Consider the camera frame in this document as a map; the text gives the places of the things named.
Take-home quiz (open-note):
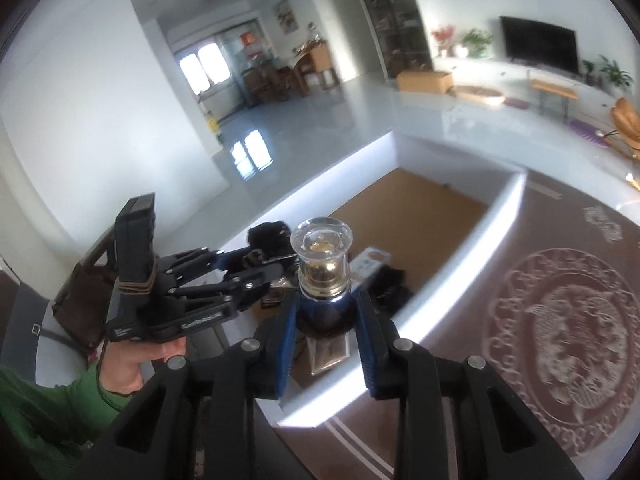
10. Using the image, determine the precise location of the orange lounge chair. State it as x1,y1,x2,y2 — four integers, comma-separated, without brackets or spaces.
611,98,640,157

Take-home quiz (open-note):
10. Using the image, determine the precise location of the white cardboard box tray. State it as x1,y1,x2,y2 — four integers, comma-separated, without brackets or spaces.
204,129,528,428

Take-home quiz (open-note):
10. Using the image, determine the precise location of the green plant beside television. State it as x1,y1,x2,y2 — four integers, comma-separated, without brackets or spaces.
600,55,634,92

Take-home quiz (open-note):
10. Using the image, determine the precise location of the dark wooden display cabinet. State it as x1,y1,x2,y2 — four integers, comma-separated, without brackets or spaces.
362,0,433,79

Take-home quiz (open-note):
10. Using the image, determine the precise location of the wooden bench with metal legs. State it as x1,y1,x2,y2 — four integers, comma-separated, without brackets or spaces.
530,79,579,122

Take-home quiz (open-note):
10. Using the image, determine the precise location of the wooden dining table set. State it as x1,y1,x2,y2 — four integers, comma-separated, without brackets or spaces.
241,39,342,105

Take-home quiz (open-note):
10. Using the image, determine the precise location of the person's left hand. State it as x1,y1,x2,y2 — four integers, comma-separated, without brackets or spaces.
99,337,186,396

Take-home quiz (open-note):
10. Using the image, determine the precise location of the cardboard box on floor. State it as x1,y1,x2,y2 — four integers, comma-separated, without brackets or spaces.
396,70,454,94

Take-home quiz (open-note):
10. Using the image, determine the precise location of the green potted plant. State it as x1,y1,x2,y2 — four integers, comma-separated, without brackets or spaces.
462,28,494,58

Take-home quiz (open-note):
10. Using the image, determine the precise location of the green sleeve forearm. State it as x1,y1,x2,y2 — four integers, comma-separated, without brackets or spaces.
1,366,131,479

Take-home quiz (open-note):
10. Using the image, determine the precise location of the blue white medicine box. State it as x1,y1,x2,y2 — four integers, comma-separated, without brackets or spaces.
349,246,392,285

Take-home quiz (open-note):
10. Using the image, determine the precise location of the black fabric pouch with chain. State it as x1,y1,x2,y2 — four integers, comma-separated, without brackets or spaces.
369,266,413,318

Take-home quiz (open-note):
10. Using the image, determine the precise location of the black flat television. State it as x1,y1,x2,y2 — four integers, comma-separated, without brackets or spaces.
500,16,579,74

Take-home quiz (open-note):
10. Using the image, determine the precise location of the red flower pot plant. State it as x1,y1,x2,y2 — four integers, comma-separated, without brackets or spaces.
431,25,456,58

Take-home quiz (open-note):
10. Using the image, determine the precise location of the blue perfume bottle glass cap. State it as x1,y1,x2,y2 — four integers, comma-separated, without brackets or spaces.
291,217,355,376

